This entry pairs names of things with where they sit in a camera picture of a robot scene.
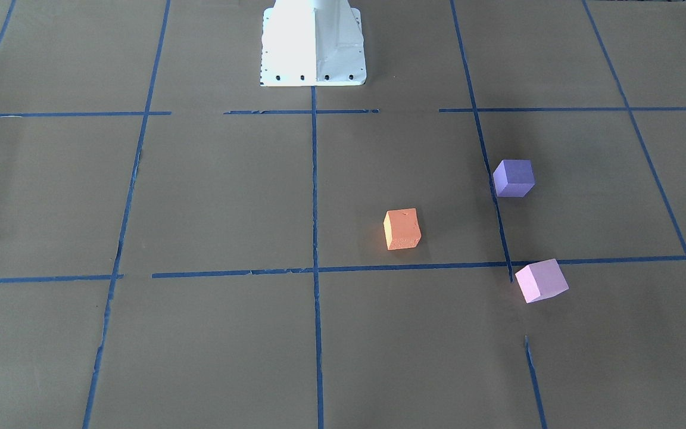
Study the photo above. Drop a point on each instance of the orange foam cube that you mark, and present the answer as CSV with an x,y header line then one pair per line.
x,y
401,228

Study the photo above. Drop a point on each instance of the purple foam cube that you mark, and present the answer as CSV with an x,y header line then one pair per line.
x,y
513,178

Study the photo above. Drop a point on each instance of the pink foam cube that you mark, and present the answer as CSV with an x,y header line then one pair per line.
x,y
541,280

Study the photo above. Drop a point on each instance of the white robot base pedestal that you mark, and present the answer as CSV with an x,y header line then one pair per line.
x,y
312,43

